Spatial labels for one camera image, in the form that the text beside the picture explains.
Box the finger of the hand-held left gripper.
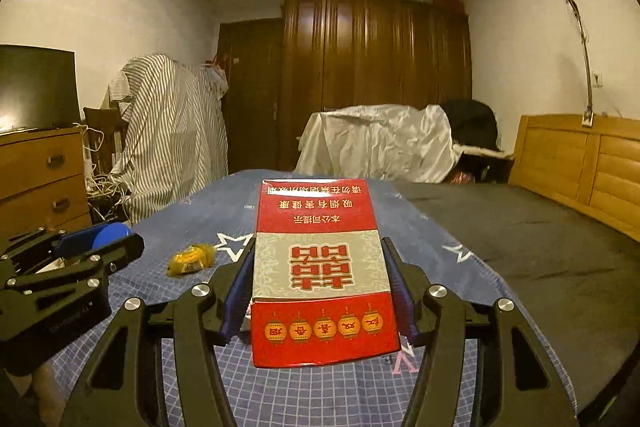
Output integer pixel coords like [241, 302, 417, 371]
[0, 223, 133, 275]
[5, 234, 146, 303]

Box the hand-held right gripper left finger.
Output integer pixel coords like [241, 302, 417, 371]
[60, 237, 257, 427]

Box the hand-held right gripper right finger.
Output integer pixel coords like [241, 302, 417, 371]
[382, 237, 578, 427]

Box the red cigarette box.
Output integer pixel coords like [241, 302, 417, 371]
[250, 179, 402, 369]

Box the person's left forearm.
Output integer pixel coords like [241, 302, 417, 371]
[30, 362, 68, 418]

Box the yellow snack packet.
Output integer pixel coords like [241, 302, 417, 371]
[167, 244, 217, 278]

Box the wooden dresser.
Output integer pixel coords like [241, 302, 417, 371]
[0, 127, 93, 238]

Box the blue star-print bed sheet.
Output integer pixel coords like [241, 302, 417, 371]
[47, 169, 521, 427]

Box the wooden chair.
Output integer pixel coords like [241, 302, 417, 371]
[82, 107, 126, 168]

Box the striped cloth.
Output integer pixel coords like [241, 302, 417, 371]
[107, 53, 231, 225]

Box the dark wooden table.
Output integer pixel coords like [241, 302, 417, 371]
[457, 147, 516, 185]

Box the white cloth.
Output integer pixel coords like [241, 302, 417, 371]
[295, 104, 461, 184]

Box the black television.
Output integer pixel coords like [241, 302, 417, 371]
[0, 44, 82, 132]

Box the black cloth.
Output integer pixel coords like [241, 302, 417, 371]
[442, 99, 501, 152]

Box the dark wooden door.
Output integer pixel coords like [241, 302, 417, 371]
[216, 18, 286, 178]

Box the wooden headboard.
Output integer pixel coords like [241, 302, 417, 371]
[507, 114, 640, 243]

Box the brown wooden wardrobe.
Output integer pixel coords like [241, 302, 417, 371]
[280, 0, 473, 170]

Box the tangle of white cables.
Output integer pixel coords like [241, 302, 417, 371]
[75, 122, 131, 220]

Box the dark wall cable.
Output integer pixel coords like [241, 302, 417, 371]
[470, 0, 596, 118]

